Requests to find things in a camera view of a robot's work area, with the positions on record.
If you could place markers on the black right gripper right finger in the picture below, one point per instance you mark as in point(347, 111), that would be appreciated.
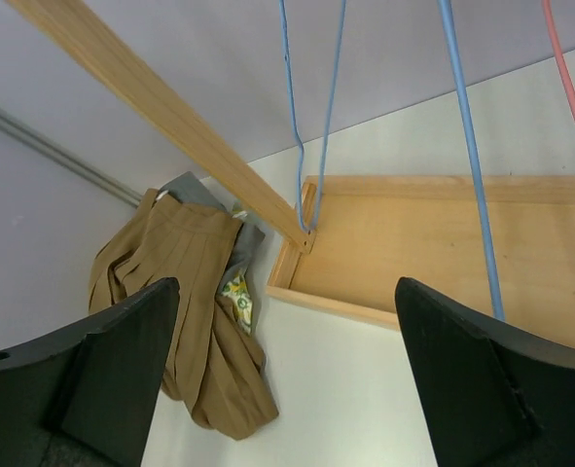
point(492, 394)

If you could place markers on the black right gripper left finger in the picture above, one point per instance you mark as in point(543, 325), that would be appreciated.
point(85, 394)

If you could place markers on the blue wire hanger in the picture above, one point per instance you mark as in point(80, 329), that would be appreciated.
point(312, 63)
point(474, 160)

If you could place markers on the brown pleated skirt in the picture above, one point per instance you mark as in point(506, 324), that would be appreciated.
point(212, 366)

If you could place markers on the lemon print skirt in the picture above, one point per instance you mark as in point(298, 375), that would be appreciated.
point(237, 291)

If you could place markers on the grey skirt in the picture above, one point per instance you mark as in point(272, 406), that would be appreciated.
point(186, 188)

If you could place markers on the wooden clothes rack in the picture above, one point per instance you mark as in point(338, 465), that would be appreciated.
point(374, 229)

